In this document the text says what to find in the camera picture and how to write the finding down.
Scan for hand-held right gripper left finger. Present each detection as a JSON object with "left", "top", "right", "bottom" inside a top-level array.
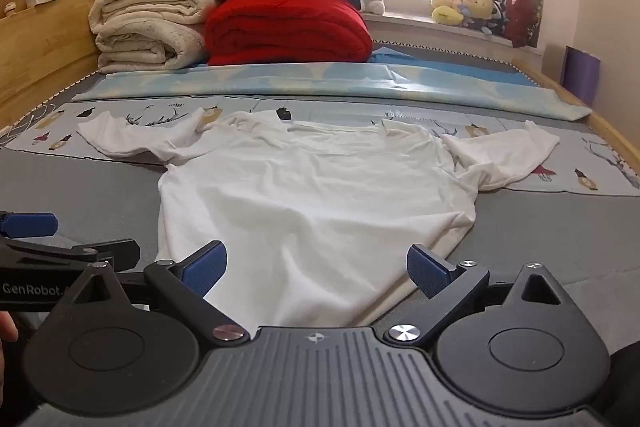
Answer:
[{"left": 50, "top": 241, "right": 251, "bottom": 347}]

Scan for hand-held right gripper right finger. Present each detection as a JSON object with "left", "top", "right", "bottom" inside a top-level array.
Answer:
[{"left": 384, "top": 244, "right": 581, "bottom": 348}]

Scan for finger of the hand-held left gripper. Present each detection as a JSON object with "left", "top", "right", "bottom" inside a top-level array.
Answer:
[
  {"left": 0, "top": 212, "right": 59, "bottom": 240},
  {"left": 0, "top": 238, "right": 142, "bottom": 272}
]

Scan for white towel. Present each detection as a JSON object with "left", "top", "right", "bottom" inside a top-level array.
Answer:
[{"left": 76, "top": 108, "right": 560, "bottom": 330}]

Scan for person's left hand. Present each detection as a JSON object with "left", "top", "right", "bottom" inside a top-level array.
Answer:
[{"left": 0, "top": 311, "right": 20, "bottom": 344}]

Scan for grey bed sheet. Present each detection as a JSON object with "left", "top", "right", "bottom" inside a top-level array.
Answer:
[{"left": 0, "top": 147, "right": 640, "bottom": 353}]

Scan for deer printed bed sheet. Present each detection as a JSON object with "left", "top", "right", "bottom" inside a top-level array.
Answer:
[{"left": 0, "top": 99, "right": 640, "bottom": 198}]

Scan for light blue patterned blanket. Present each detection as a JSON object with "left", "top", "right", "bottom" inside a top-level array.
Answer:
[{"left": 72, "top": 47, "right": 594, "bottom": 122}]

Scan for cream folded quilt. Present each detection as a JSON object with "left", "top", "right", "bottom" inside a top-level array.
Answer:
[{"left": 89, "top": 0, "right": 221, "bottom": 74}]

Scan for white window sill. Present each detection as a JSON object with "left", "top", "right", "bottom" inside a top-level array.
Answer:
[{"left": 359, "top": 11, "right": 547, "bottom": 54}]

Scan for purple box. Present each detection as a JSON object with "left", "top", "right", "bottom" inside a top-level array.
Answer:
[{"left": 562, "top": 45, "right": 601, "bottom": 105}]

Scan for red folded blanket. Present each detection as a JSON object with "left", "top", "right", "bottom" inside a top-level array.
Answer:
[{"left": 204, "top": 0, "right": 375, "bottom": 66}]

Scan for yellow plush toy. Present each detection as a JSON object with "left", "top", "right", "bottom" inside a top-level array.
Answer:
[{"left": 431, "top": 0, "right": 468, "bottom": 26}]

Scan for yellow headed plush doll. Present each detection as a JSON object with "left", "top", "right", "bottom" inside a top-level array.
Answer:
[{"left": 460, "top": 0, "right": 508, "bottom": 35}]

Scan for dark red plush pillow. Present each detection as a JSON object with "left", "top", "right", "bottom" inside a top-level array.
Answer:
[{"left": 502, "top": 0, "right": 544, "bottom": 49}]

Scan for wooden bed frame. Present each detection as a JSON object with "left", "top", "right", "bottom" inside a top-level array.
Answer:
[{"left": 0, "top": 0, "right": 640, "bottom": 168}]

